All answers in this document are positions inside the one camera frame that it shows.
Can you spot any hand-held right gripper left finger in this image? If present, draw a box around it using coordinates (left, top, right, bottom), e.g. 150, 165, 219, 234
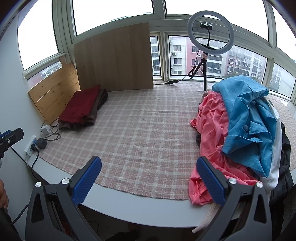
25, 156, 102, 241

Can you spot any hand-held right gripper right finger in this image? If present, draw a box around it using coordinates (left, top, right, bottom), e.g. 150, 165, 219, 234
196, 156, 273, 241

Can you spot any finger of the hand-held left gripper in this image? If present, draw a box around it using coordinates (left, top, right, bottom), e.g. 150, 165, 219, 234
0, 128, 24, 151

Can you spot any white shirt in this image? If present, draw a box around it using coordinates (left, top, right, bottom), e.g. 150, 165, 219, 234
261, 100, 283, 193

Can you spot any person's left hand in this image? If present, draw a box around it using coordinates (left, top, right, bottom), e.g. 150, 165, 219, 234
0, 179, 9, 209

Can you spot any white power strip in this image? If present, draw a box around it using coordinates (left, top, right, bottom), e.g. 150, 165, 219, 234
24, 136, 38, 158

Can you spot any cream lace cloth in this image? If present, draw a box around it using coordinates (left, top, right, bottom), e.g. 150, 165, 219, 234
192, 202, 222, 233

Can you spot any pink garment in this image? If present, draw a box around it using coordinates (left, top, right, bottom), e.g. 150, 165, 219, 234
188, 91, 262, 205

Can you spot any pine plank board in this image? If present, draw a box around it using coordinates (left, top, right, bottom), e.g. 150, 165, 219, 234
28, 63, 81, 126

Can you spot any person's black knit sweater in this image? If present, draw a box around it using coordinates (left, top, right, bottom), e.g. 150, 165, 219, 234
0, 207, 23, 241

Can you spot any blue shirt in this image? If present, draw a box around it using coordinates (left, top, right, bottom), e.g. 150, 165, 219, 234
212, 75, 277, 178

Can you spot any pink plaid mat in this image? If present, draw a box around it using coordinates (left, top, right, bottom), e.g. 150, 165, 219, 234
38, 81, 296, 201

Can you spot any black garment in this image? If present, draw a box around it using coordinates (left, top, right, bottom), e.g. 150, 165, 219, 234
269, 123, 294, 209

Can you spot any brown folded cloth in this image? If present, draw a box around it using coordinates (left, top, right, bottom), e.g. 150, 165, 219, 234
59, 89, 109, 130

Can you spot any large light wooden board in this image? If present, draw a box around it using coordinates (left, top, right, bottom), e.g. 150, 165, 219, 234
73, 22, 154, 92

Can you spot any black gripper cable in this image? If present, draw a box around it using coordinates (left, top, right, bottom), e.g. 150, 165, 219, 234
9, 148, 40, 224

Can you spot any black charger cable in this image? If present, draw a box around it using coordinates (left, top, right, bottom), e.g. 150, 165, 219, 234
43, 118, 61, 151

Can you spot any white ring light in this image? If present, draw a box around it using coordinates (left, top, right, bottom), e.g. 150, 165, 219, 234
187, 10, 235, 56

